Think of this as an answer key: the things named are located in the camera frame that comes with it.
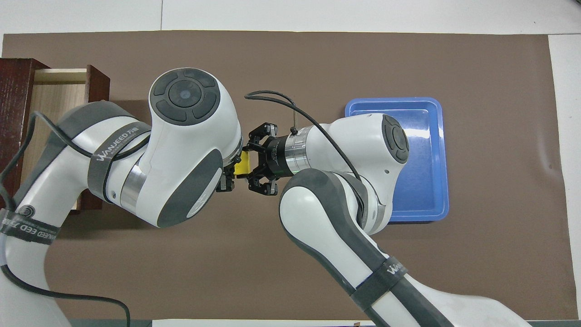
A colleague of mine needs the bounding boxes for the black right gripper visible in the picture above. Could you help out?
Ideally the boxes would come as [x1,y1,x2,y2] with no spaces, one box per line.
[246,122,296,197]

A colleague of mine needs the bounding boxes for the yellow cube block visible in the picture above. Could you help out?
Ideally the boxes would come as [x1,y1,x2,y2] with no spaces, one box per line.
[233,150,253,178]

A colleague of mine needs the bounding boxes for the brown table mat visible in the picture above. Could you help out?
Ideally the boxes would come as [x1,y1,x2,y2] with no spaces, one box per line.
[0,30,573,321]

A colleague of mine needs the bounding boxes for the dark wooden drawer cabinet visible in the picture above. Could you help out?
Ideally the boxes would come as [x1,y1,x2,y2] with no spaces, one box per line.
[31,64,111,212]

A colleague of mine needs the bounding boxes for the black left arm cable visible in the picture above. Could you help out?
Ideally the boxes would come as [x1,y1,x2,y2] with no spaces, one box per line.
[0,111,132,327]

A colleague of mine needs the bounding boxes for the blue plastic tray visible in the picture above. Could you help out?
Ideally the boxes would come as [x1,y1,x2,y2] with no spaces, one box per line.
[344,97,450,223]

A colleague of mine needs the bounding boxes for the black velcro cable strap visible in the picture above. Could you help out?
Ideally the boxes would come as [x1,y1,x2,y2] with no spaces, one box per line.
[0,205,61,246]
[87,120,153,203]
[349,256,409,310]

